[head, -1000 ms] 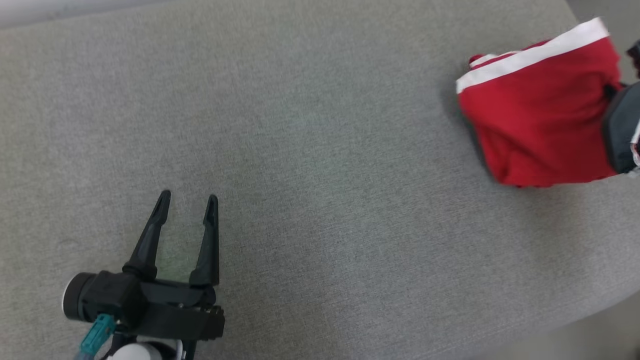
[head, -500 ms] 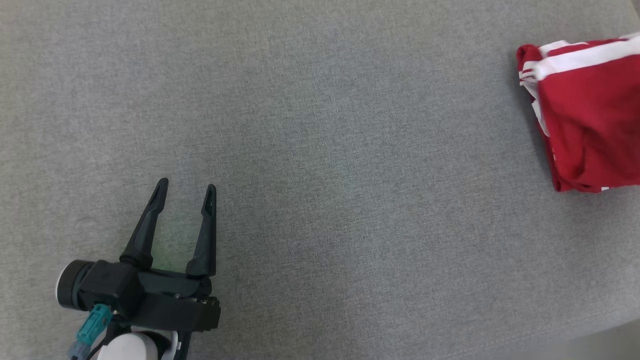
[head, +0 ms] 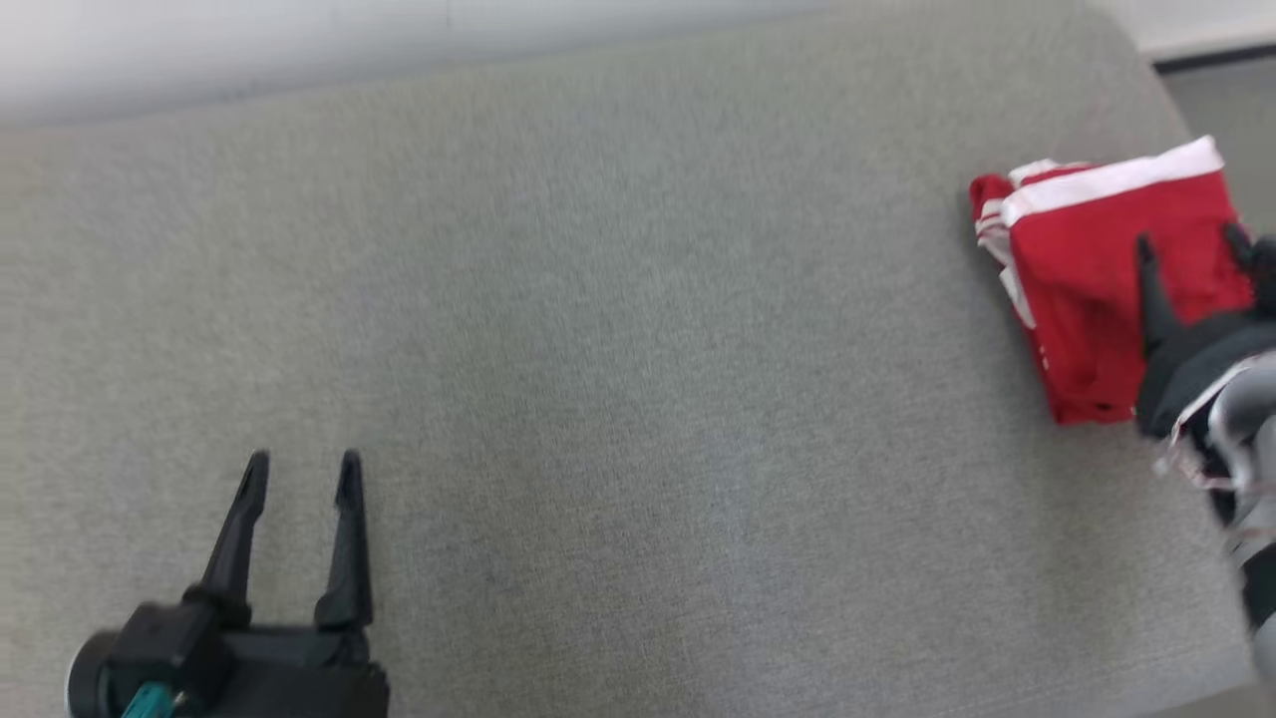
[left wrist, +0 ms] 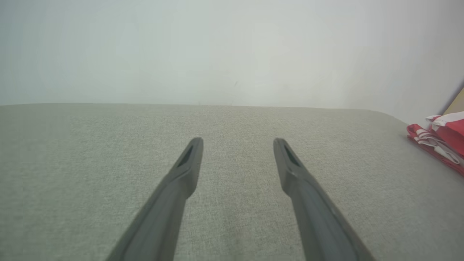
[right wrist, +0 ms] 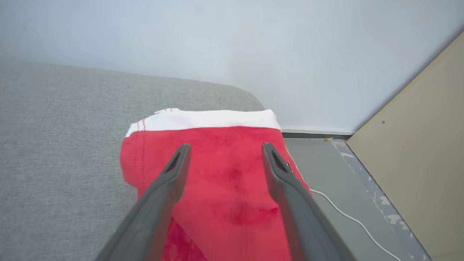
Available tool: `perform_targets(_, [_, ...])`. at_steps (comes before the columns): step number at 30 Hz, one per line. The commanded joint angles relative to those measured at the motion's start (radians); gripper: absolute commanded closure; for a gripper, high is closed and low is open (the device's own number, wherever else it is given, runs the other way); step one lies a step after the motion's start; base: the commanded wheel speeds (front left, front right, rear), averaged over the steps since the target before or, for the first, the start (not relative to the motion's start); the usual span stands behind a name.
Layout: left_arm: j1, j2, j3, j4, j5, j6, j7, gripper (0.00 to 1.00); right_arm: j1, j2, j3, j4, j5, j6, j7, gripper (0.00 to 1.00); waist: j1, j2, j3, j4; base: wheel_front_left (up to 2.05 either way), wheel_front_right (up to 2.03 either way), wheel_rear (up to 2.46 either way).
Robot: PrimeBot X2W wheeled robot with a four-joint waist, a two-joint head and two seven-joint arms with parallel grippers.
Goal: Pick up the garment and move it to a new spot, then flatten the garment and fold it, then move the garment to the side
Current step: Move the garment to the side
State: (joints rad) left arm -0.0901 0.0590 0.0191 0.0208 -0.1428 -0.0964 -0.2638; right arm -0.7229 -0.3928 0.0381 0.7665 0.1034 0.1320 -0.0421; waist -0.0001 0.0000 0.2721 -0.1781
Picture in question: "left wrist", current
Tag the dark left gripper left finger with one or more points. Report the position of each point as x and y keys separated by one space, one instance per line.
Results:
x=163 y=217

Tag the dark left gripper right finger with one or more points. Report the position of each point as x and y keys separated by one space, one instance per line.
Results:
x=319 y=224

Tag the red lettered basketball jersey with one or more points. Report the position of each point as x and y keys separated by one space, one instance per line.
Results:
x=426 y=139

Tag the red white-striped shorts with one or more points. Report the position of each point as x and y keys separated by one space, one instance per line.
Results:
x=455 y=132

